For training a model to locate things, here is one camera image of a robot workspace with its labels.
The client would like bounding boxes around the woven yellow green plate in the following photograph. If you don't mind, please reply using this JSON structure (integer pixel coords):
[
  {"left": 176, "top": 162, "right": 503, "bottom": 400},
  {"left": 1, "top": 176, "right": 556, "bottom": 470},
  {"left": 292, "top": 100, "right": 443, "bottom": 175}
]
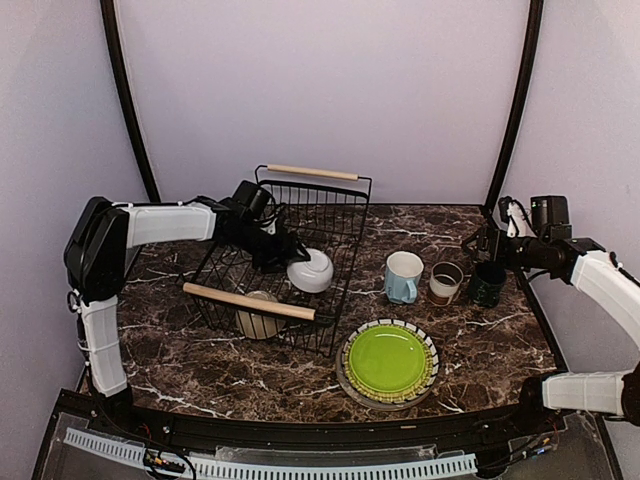
[{"left": 346, "top": 322, "right": 435, "bottom": 400}]

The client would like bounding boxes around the black wire dish rack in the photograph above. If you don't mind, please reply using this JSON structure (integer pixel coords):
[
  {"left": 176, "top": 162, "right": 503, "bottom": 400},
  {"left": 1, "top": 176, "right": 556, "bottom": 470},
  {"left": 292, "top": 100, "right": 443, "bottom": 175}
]
[{"left": 183, "top": 165, "right": 372, "bottom": 356}]

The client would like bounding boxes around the white cable duct strip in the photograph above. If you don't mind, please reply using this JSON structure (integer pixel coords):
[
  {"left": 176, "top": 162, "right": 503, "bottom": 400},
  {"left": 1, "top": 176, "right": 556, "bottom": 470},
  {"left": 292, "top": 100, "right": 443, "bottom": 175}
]
[{"left": 63, "top": 427, "right": 478, "bottom": 479}]

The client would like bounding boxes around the grey deer pattern plate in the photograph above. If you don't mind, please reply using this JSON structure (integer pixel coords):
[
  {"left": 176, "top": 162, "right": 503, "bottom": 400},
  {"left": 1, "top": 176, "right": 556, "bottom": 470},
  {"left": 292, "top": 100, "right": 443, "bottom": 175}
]
[{"left": 335, "top": 350, "right": 431, "bottom": 412}]

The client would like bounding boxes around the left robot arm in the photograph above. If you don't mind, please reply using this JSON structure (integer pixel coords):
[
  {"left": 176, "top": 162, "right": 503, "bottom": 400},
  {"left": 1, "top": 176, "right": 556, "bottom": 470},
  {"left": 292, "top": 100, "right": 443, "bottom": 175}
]
[{"left": 63, "top": 196, "right": 311, "bottom": 397}]

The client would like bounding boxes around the dark green mug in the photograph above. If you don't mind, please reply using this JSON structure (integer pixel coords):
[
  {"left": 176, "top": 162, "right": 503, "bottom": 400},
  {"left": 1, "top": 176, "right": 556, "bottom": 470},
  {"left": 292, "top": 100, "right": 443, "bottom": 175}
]
[{"left": 467, "top": 262, "right": 507, "bottom": 308}]

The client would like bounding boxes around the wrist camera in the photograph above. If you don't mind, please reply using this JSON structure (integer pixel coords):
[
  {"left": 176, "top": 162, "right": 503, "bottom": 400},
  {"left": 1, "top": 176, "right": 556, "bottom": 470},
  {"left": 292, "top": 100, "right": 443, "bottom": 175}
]
[
  {"left": 498, "top": 195, "right": 572, "bottom": 243},
  {"left": 230, "top": 180, "right": 285, "bottom": 235}
]

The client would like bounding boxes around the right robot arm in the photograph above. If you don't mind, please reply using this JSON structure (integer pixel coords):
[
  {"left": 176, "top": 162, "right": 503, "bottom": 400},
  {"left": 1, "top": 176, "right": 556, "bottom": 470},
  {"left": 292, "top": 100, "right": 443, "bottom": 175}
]
[{"left": 462, "top": 225, "right": 639, "bottom": 434}]

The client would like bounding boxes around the black front rail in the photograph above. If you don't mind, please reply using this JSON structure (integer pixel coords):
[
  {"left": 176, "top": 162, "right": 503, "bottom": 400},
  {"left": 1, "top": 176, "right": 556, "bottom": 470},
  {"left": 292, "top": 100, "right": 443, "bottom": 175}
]
[{"left": 59, "top": 389, "right": 566, "bottom": 459}]

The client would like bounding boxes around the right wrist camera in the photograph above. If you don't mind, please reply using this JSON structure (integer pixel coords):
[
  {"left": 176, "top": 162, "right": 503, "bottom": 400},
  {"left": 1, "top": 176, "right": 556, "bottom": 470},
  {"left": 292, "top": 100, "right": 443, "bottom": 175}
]
[{"left": 498, "top": 195, "right": 572, "bottom": 243}]

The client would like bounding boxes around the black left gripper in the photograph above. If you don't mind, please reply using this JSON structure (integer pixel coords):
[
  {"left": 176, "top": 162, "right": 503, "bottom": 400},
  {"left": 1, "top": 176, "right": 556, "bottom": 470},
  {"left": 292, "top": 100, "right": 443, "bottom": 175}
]
[{"left": 228, "top": 221, "right": 310, "bottom": 273}]

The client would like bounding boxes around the white bowl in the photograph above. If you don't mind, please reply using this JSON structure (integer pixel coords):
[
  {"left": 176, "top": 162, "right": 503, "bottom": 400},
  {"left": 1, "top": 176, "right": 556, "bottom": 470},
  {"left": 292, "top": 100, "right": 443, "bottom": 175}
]
[{"left": 287, "top": 248, "right": 334, "bottom": 294}]

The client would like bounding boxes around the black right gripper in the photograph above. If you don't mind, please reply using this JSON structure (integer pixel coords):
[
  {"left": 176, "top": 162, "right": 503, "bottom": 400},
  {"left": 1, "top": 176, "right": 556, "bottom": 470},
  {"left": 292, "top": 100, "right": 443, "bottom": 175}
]
[{"left": 463, "top": 225, "right": 549, "bottom": 272}]

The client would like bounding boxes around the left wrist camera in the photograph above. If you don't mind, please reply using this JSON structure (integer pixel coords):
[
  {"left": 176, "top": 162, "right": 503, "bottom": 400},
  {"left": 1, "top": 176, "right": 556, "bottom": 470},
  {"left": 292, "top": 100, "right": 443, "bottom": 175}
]
[{"left": 230, "top": 180, "right": 285, "bottom": 235}]

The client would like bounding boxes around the blue striped white plate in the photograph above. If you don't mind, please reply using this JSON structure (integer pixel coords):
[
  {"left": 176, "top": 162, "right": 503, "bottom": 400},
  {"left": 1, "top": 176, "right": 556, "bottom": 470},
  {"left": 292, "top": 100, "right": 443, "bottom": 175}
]
[{"left": 339, "top": 318, "right": 441, "bottom": 404}]

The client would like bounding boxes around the beige ribbed cup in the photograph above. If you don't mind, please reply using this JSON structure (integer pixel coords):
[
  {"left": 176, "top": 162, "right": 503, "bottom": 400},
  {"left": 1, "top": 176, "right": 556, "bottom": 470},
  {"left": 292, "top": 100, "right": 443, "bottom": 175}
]
[{"left": 235, "top": 310, "right": 287, "bottom": 340}]

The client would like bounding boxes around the white cup with brown band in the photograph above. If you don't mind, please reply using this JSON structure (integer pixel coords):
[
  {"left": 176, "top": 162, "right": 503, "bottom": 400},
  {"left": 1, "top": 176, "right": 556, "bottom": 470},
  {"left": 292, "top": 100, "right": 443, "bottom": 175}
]
[{"left": 427, "top": 262, "right": 464, "bottom": 306}]

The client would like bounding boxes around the bright green plate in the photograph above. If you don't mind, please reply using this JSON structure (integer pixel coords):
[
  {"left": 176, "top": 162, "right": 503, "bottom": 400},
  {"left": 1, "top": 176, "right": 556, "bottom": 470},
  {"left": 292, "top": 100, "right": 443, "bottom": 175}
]
[{"left": 346, "top": 325, "right": 435, "bottom": 393}]

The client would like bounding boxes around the light blue mug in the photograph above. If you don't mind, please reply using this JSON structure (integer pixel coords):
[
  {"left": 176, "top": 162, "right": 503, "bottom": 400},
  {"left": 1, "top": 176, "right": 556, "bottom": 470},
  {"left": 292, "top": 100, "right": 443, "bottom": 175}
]
[{"left": 384, "top": 251, "right": 424, "bottom": 304}]

